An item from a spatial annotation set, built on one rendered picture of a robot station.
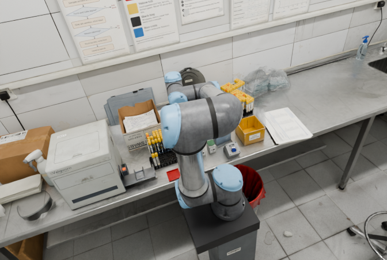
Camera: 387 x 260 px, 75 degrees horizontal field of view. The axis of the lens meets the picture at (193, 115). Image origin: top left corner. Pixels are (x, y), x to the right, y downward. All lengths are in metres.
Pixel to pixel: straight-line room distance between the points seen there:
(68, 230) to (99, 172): 1.00
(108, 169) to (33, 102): 0.75
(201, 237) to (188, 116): 0.63
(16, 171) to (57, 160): 0.51
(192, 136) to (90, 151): 0.70
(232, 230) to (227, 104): 0.63
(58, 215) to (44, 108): 0.69
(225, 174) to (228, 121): 0.39
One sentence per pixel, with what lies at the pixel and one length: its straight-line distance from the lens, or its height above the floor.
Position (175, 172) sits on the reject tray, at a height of 0.88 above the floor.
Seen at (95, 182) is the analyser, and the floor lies 1.01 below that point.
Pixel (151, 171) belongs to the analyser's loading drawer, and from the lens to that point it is 1.42.
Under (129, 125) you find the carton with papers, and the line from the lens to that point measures 1.72.
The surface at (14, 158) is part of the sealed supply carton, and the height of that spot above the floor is 1.04.
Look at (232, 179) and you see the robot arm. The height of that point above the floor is 1.16.
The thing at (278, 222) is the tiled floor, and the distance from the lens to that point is 2.28.
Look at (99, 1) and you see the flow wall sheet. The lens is 1.55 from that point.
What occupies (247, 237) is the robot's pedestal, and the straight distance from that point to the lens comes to 1.31.
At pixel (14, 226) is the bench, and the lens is 1.60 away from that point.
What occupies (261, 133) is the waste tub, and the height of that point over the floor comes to 0.94.
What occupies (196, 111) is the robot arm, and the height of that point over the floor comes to 1.57.
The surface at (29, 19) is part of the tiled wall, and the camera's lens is 1.63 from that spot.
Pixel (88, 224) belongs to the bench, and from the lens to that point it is 2.18.
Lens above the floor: 1.96
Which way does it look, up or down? 37 degrees down
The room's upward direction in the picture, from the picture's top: 8 degrees counter-clockwise
